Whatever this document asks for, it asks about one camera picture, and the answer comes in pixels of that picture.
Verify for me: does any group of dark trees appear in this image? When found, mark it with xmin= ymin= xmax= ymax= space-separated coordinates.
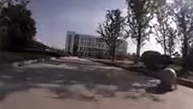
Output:
xmin=0 ymin=0 xmax=41 ymax=56

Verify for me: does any grey concrete pavement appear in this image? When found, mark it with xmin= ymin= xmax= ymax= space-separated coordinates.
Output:
xmin=0 ymin=49 xmax=193 ymax=109

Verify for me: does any stone ball bollard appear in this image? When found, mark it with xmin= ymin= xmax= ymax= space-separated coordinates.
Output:
xmin=158 ymin=66 xmax=179 ymax=93

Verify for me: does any tall tree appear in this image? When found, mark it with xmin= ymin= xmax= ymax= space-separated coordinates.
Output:
xmin=116 ymin=0 xmax=167 ymax=67

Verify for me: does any round dark bush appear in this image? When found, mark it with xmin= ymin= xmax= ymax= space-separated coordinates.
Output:
xmin=139 ymin=48 xmax=175 ymax=72

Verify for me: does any concrete kerb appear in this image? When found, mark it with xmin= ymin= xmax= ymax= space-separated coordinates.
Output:
xmin=87 ymin=58 xmax=193 ymax=91

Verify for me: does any bare thin tree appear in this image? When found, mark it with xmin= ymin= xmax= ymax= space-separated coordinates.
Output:
xmin=93 ymin=6 xmax=131 ymax=64

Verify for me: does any pale multi-storey building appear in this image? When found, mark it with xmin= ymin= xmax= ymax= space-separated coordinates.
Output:
xmin=63 ymin=30 xmax=130 ymax=62

